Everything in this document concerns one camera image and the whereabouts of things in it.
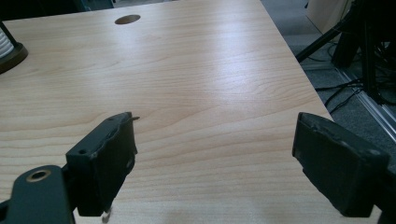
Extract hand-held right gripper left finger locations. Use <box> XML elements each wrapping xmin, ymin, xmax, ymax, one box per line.
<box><xmin>65</xmin><ymin>111</ymin><xmax>141</xmax><ymax>218</ymax></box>

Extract metal floor rail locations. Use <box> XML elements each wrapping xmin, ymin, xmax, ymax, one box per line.
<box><xmin>338</xmin><ymin>68</ymin><xmax>396</xmax><ymax>144</ymax></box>

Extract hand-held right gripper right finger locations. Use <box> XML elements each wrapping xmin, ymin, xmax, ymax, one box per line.
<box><xmin>291</xmin><ymin>112</ymin><xmax>390</xmax><ymax>218</ymax></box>

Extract black metal stand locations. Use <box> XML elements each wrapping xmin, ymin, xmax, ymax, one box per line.
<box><xmin>294</xmin><ymin>0</ymin><xmax>396</xmax><ymax>105</ymax></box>

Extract black floor cables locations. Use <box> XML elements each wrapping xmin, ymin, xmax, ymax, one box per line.
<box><xmin>314</xmin><ymin>76</ymin><xmax>370</xmax><ymax>115</ymax></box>

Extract stack of white cups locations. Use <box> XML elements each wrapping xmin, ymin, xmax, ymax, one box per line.
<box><xmin>0</xmin><ymin>29</ymin><xmax>15</xmax><ymax>59</ymax></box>

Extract dark brown double cup holder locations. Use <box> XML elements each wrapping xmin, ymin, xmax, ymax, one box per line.
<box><xmin>0</xmin><ymin>21</ymin><xmax>29</xmax><ymax>76</ymax></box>

